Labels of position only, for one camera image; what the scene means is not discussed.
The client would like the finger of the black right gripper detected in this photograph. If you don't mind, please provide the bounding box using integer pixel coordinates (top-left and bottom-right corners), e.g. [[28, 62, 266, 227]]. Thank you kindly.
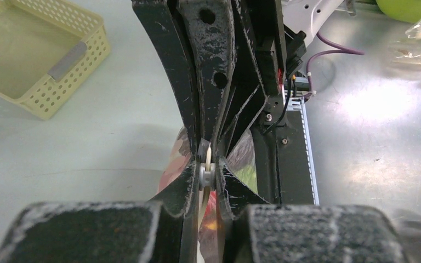
[[175, 0, 269, 157], [131, 0, 200, 161]]

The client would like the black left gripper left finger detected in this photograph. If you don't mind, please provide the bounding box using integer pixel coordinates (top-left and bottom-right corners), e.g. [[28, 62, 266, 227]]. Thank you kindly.
[[0, 160, 199, 262]]

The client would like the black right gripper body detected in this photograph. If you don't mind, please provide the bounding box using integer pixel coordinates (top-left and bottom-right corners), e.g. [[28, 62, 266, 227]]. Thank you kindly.
[[240, 0, 287, 96]]

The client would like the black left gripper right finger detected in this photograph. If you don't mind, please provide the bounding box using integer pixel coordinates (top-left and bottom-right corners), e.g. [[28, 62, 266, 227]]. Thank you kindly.
[[215, 157, 408, 262]]

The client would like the clear zip top bag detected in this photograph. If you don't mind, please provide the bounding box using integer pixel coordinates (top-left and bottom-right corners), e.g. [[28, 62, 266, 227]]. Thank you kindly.
[[157, 127, 258, 262]]

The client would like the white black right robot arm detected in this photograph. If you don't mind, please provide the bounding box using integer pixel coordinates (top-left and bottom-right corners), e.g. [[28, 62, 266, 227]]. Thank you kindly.
[[132, 1, 340, 161]]

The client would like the cream perforated plastic basket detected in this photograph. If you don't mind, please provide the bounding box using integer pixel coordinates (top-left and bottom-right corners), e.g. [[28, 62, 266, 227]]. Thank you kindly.
[[0, 0, 111, 120]]

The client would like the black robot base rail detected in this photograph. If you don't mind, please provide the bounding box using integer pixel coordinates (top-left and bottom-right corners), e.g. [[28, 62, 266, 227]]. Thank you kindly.
[[250, 90, 320, 206]]

